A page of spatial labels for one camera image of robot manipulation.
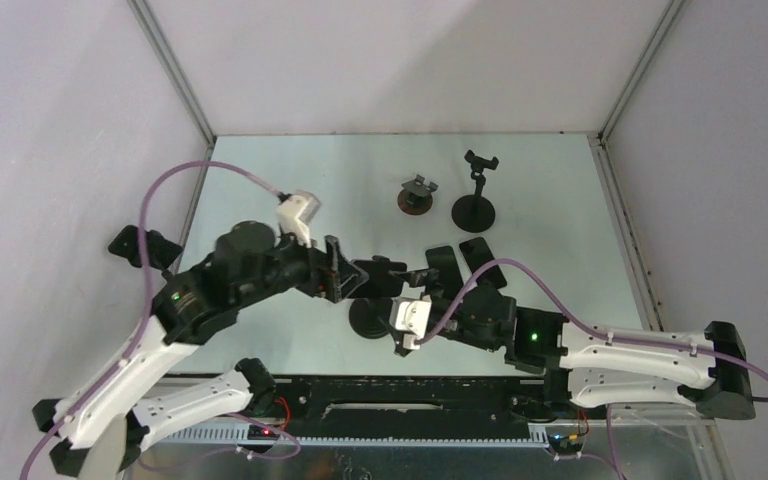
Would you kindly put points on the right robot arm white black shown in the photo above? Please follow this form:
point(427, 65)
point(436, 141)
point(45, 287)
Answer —
point(587, 368)

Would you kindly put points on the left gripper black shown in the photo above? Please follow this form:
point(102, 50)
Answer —
point(329, 274)

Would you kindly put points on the brown round phone stand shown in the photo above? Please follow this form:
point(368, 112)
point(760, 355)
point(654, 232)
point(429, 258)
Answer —
point(416, 196)

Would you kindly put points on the black phone pink case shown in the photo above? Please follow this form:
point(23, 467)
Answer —
point(383, 278)

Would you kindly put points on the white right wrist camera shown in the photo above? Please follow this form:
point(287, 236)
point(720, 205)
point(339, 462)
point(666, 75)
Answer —
point(409, 315)

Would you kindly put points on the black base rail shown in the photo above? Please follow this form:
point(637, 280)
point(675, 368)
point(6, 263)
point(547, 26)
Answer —
point(415, 407)

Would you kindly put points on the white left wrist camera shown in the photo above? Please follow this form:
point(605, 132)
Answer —
point(295, 212)

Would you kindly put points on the black smartphone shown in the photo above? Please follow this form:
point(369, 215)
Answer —
point(477, 253)

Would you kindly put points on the grey cable duct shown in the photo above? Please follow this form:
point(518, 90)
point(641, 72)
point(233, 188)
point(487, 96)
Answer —
point(244, 434)

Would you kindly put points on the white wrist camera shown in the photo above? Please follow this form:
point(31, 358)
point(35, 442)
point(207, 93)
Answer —
point(295, 212)
point(409, 315)

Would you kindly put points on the small teal phone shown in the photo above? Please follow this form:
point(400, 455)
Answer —
point(444, 259)

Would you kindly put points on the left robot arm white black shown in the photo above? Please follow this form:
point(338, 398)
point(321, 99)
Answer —
point(249, 264)

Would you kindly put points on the black round-base phone stand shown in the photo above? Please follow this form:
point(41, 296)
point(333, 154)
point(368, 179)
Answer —
point(474, 213)

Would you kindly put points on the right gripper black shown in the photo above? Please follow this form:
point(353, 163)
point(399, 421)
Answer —
point(433, 289)

